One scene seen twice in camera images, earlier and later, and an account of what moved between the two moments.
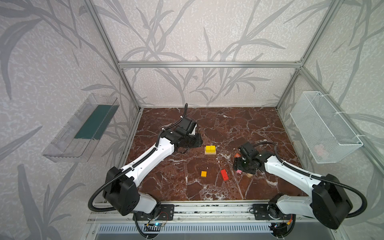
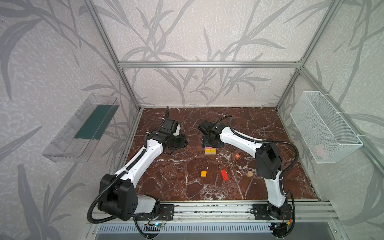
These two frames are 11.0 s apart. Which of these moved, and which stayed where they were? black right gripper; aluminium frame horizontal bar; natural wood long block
Moved: black right gripper
Stayed: natural wood long block; aluminium frame horizontal bar
